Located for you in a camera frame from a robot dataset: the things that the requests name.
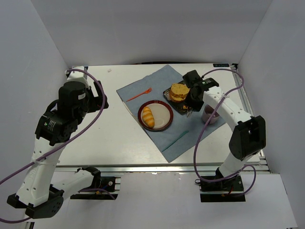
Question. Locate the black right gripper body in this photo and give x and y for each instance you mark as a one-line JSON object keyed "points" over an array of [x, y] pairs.
{"points": [[195, 102]]}

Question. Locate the small striped bread roll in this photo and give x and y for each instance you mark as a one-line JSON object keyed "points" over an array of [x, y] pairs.
{"points": [[148, 117]]}

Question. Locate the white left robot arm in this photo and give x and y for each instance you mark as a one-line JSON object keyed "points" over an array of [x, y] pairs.
{"points": [[38, 196]]}

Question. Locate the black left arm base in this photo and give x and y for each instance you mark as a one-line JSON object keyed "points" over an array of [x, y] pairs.
{"points": [[107, 190]]}

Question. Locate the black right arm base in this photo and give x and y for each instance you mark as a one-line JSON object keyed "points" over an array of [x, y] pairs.
{"points": [[231, 190]]}

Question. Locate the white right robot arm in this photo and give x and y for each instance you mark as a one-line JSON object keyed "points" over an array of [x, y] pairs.
{"points": [[248, 131]]}

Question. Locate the dark patterned square tray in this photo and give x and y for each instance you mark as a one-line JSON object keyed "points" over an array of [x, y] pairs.
{"points": [[181, 108]]}

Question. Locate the blue cloth mat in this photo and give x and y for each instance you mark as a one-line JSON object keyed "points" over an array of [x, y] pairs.
{"points": [[140, 146]]}

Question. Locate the teal plastic knife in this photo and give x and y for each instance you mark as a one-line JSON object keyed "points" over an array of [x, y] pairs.
{"points": [[175, 140]]}

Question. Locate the purple cup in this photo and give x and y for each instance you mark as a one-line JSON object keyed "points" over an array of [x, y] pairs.
{"points": [[207, 113]]}

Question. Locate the round red-rimmed plate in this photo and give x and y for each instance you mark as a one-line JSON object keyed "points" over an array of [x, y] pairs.
{"points": [[161, 112]]}

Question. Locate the orange plastic fork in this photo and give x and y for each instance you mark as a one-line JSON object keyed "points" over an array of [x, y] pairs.
{"points": [[145, 92]]}

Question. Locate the aluminium table frame rail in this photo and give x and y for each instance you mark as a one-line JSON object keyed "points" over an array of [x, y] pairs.
{"points": [[97, 146]]}

